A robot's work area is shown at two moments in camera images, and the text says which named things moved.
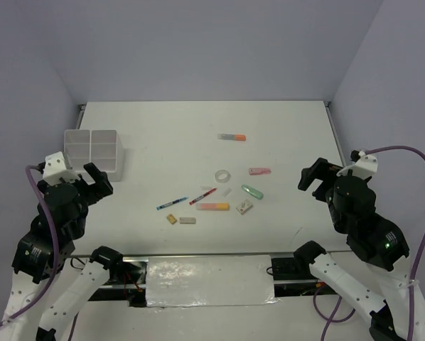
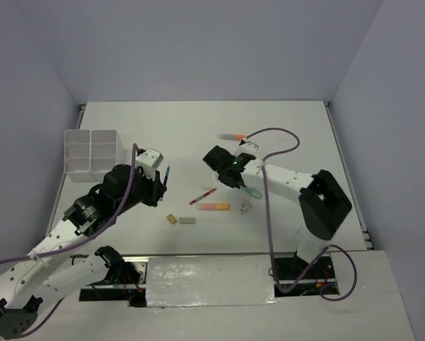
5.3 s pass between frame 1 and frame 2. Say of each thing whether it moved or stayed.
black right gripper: moved
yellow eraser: stayed
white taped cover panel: stayed
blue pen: moved
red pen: stayed
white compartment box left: stayed
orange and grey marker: stayed
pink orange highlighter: stayed
